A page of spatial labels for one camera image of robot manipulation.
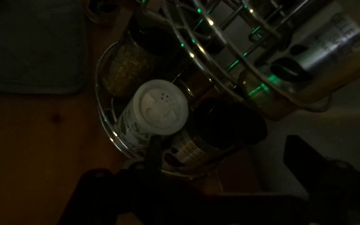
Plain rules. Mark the herb-filled spice jar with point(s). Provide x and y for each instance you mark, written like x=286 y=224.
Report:
x=131 y=65

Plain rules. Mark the labelled spice jar top rack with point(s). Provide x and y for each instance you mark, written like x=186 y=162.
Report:
x=314 y=52

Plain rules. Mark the two-tier wire spice rack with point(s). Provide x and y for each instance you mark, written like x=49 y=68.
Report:
x=223 y=49

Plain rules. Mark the grey mat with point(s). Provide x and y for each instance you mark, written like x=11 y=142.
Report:
x=43 y=47

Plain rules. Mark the dark spice jar bottom rack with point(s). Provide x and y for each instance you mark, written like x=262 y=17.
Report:
x=214 y=129

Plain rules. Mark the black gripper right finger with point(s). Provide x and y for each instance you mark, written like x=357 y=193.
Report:
x=333 y=185

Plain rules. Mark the white salt shaker bottle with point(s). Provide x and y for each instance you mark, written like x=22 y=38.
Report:
x=158 y=108

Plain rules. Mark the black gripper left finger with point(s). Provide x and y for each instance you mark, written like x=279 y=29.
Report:
x=101 y=197

